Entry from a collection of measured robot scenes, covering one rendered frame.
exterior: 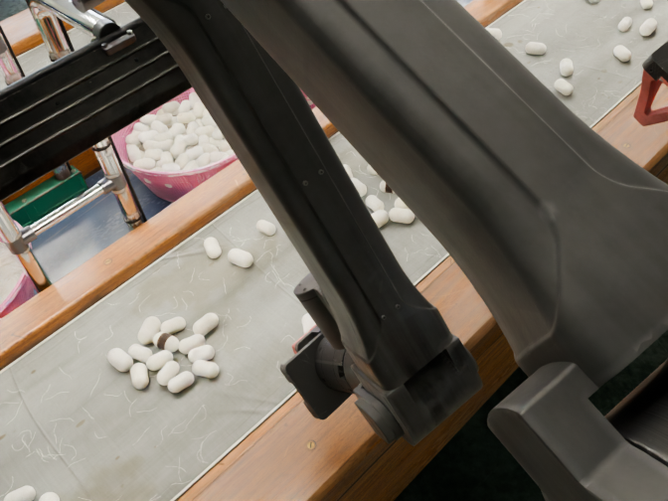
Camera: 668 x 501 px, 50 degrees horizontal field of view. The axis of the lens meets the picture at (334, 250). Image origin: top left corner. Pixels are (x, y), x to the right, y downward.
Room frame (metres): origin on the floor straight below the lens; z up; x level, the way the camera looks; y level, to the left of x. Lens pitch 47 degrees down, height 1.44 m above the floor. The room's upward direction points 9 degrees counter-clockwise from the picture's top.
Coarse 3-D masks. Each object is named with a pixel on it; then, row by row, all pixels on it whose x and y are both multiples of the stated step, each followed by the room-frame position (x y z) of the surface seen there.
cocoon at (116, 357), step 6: (114, 348) 0.53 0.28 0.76; (108, 354) 0.53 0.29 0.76; (114, 354) 0.52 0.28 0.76; (120, 354) 0.52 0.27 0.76; (126, 354) 0.52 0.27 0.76; (108, 360) 0.52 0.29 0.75; (114, 360) 0.52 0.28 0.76; (120, 360) 0.51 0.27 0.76; (126, 360) 0.51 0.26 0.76; (132, 360) 0.52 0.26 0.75; (114, 366) 0.51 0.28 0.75; (120, 366) 0.51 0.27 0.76; (126, 366) 0.51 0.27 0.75
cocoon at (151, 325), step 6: (150, 318) 0.57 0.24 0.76; (156, 318) 0.57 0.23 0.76; (144, 324) 0.56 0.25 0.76; (150, 324) 0.56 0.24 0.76; (156, 324) 0.56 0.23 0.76; (144, 330) 0.55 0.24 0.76; (150, 330) 0.55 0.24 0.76; (156, 330) 0.56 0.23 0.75; (138, 336) 0.55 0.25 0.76; (144, 336) 0.55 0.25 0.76; (150, 336) 0.55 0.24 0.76; (144, 342) 0.54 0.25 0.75; (150, 342) 0.54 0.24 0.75
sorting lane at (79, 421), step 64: (576, 0) 1.19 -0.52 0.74; (576, 64) 0.99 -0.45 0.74; (640, 64) 0.96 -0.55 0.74; (256, 192) 0.80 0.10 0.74; (384, 192) 0.75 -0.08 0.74; (192, 256) 0.69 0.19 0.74; (256, 256) 0.67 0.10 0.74; (128, 320) 0.59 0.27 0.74; (192, 320) 0.57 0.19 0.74; (256, 320) 0.56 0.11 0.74; (0, 384) 0.52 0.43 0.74; (64, 384) 0.51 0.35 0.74; (128, 384) 0.49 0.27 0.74; (192, 384) 0.48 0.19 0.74; (256, 384) 0.46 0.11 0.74; (0, 448) 0.43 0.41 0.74; (64, 448) 0.42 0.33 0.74; (128, 448) 0.41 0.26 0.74; (192, 448) 0.39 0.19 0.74
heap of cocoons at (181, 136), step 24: (192, 96) 1.07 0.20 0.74; (144, 120) 1.02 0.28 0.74; (168, 120) 1.02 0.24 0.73; (192, 120) 1.01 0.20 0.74; (144, 144) 0.96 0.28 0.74; (168, 144) 0.94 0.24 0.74; (192, 144) 0.95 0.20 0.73; (216, 144) 0.94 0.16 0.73; (144, 168) 0.90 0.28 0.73; (168, 168) 0.88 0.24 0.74; (192, 168) 0.88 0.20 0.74
